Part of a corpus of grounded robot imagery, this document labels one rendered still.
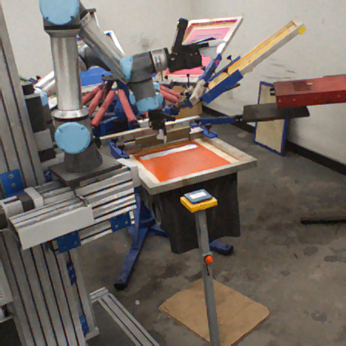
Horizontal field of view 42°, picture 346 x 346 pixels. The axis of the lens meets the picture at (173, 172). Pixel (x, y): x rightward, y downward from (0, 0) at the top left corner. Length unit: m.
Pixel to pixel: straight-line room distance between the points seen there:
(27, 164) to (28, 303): 0.61
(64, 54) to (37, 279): 0.98
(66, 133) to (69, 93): 0.13
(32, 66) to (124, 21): 1.44
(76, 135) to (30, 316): 0.90
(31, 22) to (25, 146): 4.91
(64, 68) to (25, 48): 5.15
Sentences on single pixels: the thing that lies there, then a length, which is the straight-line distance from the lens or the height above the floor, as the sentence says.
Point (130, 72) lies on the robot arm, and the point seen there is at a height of 1.61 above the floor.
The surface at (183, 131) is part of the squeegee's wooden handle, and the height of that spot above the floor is 1.04.
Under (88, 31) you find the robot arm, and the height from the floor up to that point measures 1.75.
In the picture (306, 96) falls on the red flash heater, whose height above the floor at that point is 1.08.
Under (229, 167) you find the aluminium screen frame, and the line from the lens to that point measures 2.31.
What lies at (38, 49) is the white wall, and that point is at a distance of 6.70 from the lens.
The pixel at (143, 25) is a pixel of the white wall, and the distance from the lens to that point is 6.97.
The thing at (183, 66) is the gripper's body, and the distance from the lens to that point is 1.59.
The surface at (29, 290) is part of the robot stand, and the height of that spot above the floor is 0.75.
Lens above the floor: 1.84
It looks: 21 degrees down
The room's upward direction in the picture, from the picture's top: 8 degrees counter-clockwise
